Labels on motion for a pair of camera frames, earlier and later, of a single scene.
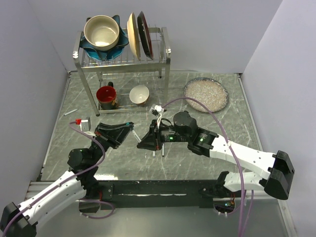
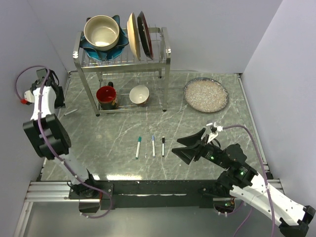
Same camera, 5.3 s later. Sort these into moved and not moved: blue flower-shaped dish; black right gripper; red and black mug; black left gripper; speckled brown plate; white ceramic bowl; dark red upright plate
Moved: black right gripper; black left gripper
Not moved: white ceramic bowl; red and black mug; dark red upright plate; blue flower-shaped dish; speckled brown plate
